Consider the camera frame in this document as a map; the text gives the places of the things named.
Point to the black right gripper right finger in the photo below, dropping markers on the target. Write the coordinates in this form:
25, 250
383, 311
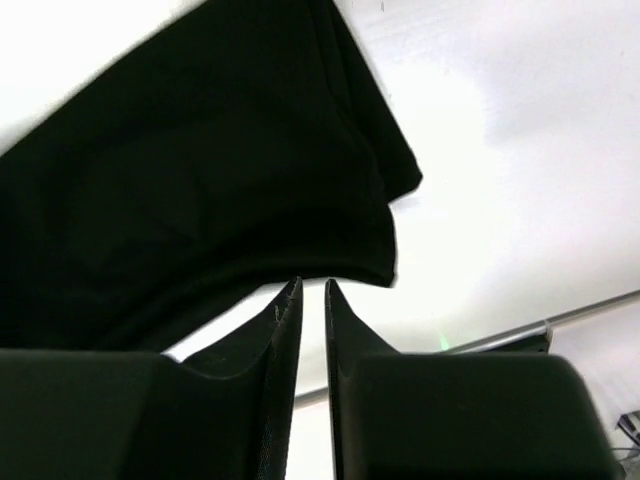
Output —
486, 415

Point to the black skirt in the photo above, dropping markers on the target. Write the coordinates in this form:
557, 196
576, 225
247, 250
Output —
245, 144

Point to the aluminium table frame rail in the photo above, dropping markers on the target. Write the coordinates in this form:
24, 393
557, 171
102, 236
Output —
600, 340

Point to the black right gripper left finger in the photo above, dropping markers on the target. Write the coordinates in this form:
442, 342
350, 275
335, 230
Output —
222, 413

